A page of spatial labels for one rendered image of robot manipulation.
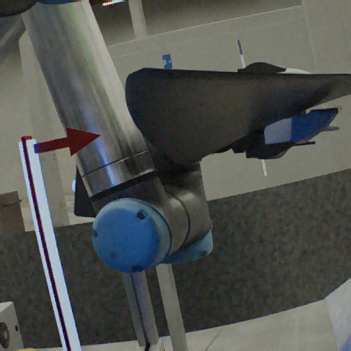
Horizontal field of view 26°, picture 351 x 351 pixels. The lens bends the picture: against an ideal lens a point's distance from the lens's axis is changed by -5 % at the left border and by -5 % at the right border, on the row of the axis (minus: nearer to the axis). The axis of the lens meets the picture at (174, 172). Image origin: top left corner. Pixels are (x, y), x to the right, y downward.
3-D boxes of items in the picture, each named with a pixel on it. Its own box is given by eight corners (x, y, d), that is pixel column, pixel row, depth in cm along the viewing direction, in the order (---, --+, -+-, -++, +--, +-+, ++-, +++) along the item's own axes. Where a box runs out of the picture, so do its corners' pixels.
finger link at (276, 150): (304, 107, 70) (247, 111, 77) (290, 108, 69) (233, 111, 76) (307, 158, 70) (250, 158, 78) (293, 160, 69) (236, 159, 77)
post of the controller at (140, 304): (157, 344, 115) (131, 220, 114) (139, 347, 115) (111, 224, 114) (159, 339, 118) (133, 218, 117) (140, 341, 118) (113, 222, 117)
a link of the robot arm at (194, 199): (133, 274, 88) (115, 179, 87) (163, 255, 98) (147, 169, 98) (200, 267, 85) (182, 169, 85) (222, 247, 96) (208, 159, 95)
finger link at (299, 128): (370, 107, 68) (305, 111, 76) (326, 107, 65) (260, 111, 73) (371, 141, 69) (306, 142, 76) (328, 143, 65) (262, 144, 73)
